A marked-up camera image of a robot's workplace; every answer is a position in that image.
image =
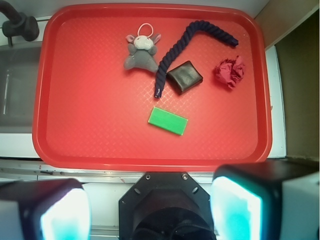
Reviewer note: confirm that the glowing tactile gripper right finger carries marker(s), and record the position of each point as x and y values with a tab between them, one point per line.
266	201

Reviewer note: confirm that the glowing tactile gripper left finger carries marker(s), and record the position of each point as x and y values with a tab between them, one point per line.
44	210

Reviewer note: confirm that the red plastic tray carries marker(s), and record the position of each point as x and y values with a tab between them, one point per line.
91	113

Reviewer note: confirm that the crumpled red paper ball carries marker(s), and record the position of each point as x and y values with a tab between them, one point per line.
230	71

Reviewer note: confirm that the green rectangular block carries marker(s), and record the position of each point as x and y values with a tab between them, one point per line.
168	121

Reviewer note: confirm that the stainless steel sink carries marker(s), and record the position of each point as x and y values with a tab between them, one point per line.
18	79

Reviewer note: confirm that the black leather wallet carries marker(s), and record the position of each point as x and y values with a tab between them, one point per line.
184	77

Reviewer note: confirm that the grey plush mouse toy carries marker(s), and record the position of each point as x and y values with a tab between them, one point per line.
142	49

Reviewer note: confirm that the dark metal faucet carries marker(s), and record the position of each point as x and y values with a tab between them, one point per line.
18	24

